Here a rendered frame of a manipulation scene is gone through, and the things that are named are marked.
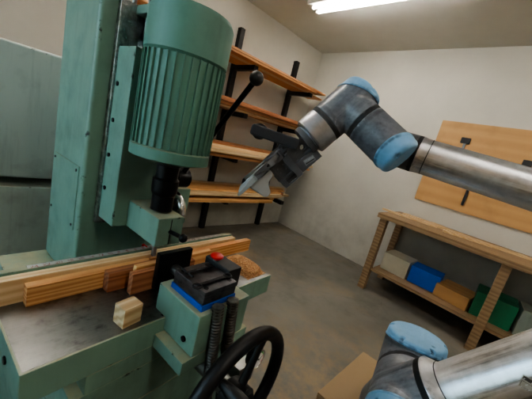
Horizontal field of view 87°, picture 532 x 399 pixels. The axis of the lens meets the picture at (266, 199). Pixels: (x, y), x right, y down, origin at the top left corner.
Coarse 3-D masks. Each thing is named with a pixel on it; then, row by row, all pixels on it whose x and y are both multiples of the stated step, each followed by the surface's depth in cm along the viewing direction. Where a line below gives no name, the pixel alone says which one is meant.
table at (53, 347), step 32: (256, 288) 83; (0, 320) 47; (32, 320) 49; (64, 320) 50; (96, 320) 52; (160, 320) 57; (0, 352) 46; (32, 352) 43; (64, 352) 44; (96, 352) 47; (128, 352) 53; (160, 352) 55; (32, 384) 41; (64, 384) 45
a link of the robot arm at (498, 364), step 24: (528, 336) 50; (384, 360) 70; (408, 360) 67; (432, 360) 61; (456, 360) 56; (480, 360) 53; (504, 360) 50; (528, 360) 48; (384, 384) 61; (408, 384) 58; (432, 384) 55; (456, 384) 53; (480, 384) 51; (504, 384) 49; (528, 384) 47
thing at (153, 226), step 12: (132, 204) 69; (144, 204) 69; (132, 216) 69; (144, 216) 66; (156, 216) 64; (168, 216) 65; (180, 216) 67; (132, 228) 69; (144, 228) 66; (156, 228) 63; (168, 228) 65; (180, 228) 68; (156, 240) 64; (168, 240) 66
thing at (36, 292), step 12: (240, 240) 97; (228, 252) 92; (240, 252) 97; (120, 264) 65; (60, 276) 55; (72, 276) 56; (84, 276) 58; (96, 276) 60; (24, 288) 51; (36, 288) 51; (48, 288) 53; (60, 288) 55; (72, 288) 56; (84, 288) 58; (96, 288) 60; (24, 300) 52; (36, 300) 52; (48, 300) 54
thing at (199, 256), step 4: (192, 252) 76; (196, 252) 76; (200, 252) 77; (204, 252) 78; (208, 252) 79; (192, 256) 75; (196, 256) 76; (200, 256) 77; (204, 256) 78; (152, 260) 66; (196, 260) 76; (200, 260) 78; (204, 260) 79; (136, 264) 63; (140, 264) 64; (144, 264) 64; (148, 264) 65; (152, 264) 65; (136, 268) 62; (140, 268) 63
